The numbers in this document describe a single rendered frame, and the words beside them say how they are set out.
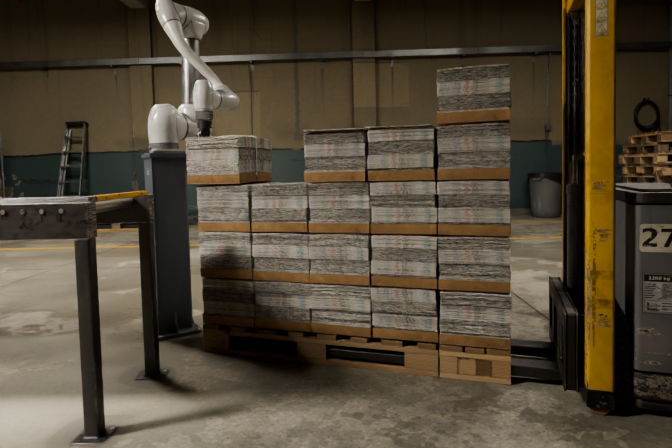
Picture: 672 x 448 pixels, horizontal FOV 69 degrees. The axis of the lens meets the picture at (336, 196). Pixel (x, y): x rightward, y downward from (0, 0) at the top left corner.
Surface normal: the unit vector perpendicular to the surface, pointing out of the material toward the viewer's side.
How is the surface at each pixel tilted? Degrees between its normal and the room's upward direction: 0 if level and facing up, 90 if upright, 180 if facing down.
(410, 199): 90
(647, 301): 90
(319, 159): 90
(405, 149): 90
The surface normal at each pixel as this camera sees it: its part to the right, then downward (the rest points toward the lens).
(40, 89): -0.03, 0.05
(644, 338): -0.32, 0.06
